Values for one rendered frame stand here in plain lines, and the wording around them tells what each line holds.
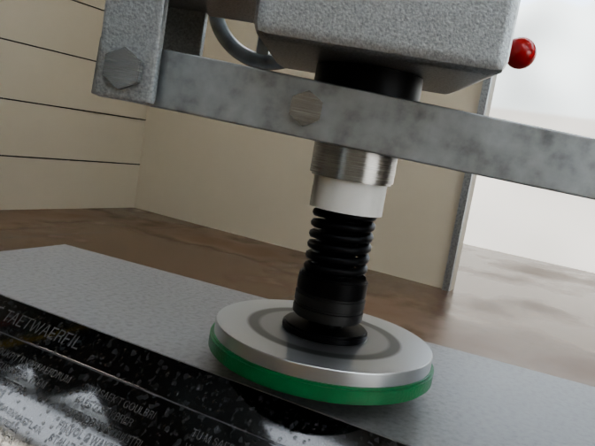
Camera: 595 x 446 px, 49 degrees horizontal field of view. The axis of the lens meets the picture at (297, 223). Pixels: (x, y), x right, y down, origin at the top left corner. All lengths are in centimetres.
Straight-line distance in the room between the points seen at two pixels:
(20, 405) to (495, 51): 54
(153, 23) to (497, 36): 27
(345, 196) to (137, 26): 23
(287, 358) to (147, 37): 29
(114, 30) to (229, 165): 619
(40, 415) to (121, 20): 37
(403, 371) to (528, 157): 21
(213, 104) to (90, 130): 640
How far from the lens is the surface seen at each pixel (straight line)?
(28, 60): 643
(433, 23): 52
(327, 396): 55
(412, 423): 60
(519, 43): 71
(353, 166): 58
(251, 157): 660
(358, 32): 51
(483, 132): 57
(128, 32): 56
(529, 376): 82
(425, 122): 56
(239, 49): 78
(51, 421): 68
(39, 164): 661
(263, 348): 57
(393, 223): 589
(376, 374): 56
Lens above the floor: 108
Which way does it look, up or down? 7 degrees down
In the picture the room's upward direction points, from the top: 9 degrees clockwise
